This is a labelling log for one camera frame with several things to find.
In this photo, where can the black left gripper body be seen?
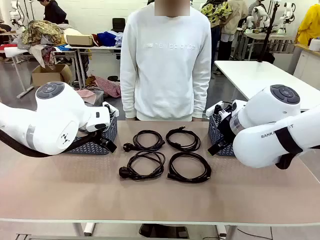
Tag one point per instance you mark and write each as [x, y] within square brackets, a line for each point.
[102, 140]

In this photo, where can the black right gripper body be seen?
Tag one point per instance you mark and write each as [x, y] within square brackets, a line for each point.
[226, 132]

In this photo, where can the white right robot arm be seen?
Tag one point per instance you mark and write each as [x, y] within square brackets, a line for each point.
[262, 150]

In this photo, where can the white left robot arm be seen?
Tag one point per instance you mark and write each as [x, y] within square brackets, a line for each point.
[50, 117]

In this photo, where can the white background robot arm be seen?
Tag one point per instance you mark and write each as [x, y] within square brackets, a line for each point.
[260, 15]
[287, 15]
[16, 12]

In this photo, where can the blue-grey plastic basket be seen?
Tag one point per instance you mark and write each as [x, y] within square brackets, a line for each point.
[87, 150]
[213, 130]

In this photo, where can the pink checked cloth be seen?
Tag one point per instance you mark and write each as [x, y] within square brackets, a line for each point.
[86, 95]

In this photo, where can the red patterned cloth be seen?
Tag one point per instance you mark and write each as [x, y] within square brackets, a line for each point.
[107, 86]

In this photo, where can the large white table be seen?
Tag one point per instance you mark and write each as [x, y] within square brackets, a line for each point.
[250, 72]

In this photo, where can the white table leg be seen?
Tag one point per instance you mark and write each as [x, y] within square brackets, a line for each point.
[222, 230]
[87, 228]

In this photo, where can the open cardboard box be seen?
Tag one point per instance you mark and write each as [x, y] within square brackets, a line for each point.
[47, 77]

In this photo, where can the person in white sweatshirt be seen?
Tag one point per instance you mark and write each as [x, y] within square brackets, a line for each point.
[165, 75]

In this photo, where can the white table with clothes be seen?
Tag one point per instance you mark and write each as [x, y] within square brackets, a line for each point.
[100, 48]

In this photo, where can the beige box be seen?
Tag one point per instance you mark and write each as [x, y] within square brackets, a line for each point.
[80, 40]

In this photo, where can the blue cloth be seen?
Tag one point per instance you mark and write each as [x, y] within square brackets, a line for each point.
[106, 37]

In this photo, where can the grey workbench with robots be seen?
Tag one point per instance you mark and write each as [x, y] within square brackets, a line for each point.
[275, 37]

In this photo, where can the white cabinet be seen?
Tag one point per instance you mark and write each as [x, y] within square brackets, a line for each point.
[307, 62]

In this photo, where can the black tripod pole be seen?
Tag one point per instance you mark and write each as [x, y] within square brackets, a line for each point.
[270, 30]

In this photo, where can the person in beige top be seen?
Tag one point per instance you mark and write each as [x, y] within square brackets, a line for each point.
[235, 20]

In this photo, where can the black office chair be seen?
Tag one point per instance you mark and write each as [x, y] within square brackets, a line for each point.
[118, 25]

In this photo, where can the person in yellow patterned shirt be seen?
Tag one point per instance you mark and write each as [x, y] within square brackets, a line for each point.
[212, 12]

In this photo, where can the pile of patterned fabric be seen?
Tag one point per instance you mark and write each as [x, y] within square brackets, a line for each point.
[42, 32]

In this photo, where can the white paper roll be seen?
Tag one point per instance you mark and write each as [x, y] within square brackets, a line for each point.
[315, 45]

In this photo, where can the person in black jacket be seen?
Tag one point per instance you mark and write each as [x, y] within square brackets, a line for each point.
[53, 13]

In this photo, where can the person in yellow jacket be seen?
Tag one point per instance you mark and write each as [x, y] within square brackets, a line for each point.
[310, 25]

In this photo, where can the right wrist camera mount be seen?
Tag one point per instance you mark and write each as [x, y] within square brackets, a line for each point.
[211, 110]

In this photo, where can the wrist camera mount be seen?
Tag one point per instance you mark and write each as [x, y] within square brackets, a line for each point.
[107, 108]
[211, 110]

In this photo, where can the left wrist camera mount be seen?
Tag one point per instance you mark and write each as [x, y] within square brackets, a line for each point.
[107, 108]

